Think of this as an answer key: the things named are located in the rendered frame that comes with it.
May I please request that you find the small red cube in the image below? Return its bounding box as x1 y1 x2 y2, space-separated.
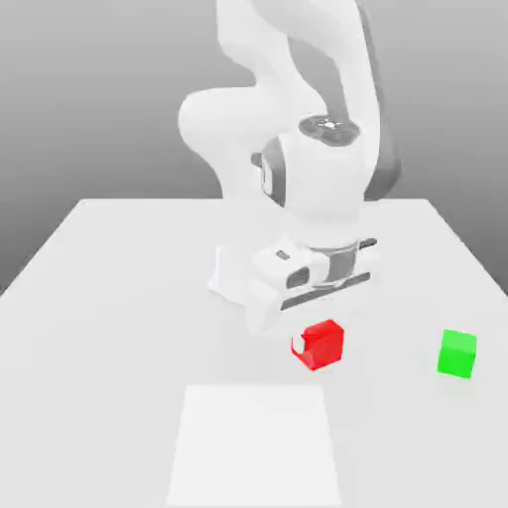
290 318 345 372

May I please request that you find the small green cube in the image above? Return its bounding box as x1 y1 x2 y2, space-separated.
437 328 478 380

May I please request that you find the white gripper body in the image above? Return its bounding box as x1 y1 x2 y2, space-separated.
243 272 379 337

